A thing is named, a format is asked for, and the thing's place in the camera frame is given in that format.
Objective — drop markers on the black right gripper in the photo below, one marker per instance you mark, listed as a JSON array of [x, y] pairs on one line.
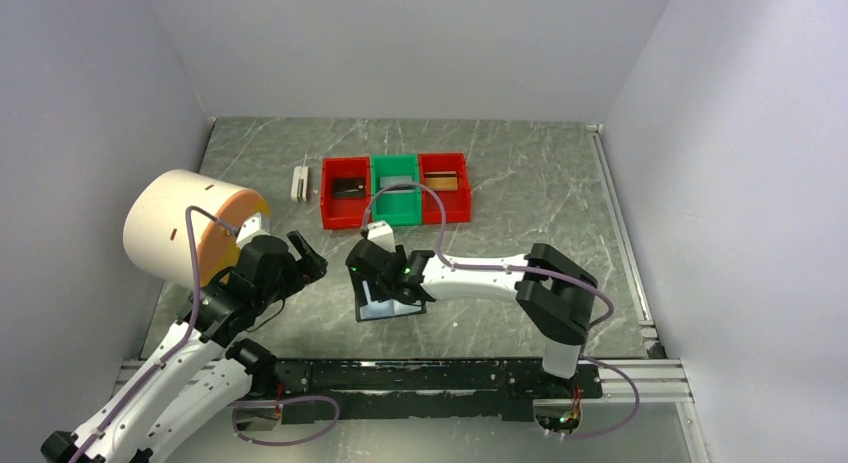
[[377, 294]]

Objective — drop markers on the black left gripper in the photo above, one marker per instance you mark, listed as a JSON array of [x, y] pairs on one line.
[[304, 270]]

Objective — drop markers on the black leather card holder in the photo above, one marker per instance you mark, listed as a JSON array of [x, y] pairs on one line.
[[370, 308]]

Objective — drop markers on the green plastic bin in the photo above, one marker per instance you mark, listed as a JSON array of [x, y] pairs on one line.
[[396, 208]]

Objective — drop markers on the red plastic bin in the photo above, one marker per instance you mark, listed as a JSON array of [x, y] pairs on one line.
[[458, 204], [343, 214]]

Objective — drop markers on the gold card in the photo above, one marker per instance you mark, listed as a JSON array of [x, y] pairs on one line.
[[441, 181]]

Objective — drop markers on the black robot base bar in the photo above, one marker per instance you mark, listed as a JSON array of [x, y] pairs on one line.
[[505, 387]]

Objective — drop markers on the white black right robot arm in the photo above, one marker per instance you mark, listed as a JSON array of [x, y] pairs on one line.
[[555, 293]]

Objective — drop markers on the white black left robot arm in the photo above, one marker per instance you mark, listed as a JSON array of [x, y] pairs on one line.
[[202, 364]]

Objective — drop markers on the black card in bin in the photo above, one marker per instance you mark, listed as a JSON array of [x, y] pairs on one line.
[[349, 188]]

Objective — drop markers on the silver card in bin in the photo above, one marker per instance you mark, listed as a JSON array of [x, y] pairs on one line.
[[396, 183]]

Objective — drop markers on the small white clip block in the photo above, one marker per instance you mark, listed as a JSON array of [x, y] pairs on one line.
[[300, 188]]

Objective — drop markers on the white orange cylinder drum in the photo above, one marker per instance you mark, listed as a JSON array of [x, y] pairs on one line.
[[155, 235]]

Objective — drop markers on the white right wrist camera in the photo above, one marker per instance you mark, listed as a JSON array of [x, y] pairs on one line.
[[381, 233]]

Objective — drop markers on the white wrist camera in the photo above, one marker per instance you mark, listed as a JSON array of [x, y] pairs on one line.
[[257, 224], [381, 233]]

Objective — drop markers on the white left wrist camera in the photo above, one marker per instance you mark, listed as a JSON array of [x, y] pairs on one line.
[[257, 224]]

